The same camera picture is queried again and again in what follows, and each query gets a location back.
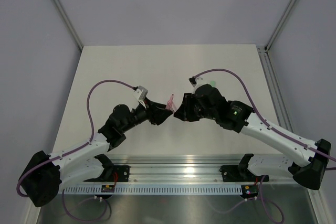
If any pink translucent highlighter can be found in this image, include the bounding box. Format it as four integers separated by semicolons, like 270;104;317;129
165;94;176;113

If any white slotted cable duct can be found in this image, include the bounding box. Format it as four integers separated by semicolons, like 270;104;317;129
64;184;242;195

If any right controller board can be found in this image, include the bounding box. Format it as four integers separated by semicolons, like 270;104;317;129
241;185;259;199

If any left aluminium frame post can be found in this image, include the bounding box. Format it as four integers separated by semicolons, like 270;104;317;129
50;0;84;52

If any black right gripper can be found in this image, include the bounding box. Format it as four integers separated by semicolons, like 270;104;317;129
174;93;218;122

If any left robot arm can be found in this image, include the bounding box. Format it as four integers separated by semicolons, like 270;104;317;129
16;99;173;207

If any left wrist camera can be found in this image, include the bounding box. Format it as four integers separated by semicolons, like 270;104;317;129
133;86;148;107

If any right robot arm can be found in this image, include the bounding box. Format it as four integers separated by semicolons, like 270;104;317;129
174;84;331;190

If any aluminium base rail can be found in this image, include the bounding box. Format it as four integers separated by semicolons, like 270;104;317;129
60;154;320;184

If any right aluminium frame post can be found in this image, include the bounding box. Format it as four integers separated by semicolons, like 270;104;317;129
264;0;299;53

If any aluminium frame post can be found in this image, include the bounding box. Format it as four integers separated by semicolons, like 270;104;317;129
50;0;84;52
264;0;299;53

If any left controller board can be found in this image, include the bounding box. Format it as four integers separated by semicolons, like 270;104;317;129
101;185;115;193

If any controller board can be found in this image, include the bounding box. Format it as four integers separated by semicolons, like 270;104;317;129
241;185;259;199
101;185;115;193

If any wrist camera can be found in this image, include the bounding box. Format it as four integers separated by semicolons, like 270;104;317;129
188;76;207;89
133;86;148;107

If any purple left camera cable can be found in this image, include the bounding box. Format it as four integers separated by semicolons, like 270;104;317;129
16;79;137;198

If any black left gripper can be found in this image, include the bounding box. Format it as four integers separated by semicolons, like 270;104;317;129
121;98;173;133

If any right side aluminium rail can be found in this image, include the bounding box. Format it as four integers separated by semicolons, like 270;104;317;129
256;45;293;132

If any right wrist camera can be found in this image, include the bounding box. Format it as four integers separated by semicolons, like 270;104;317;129
188;76;207;89

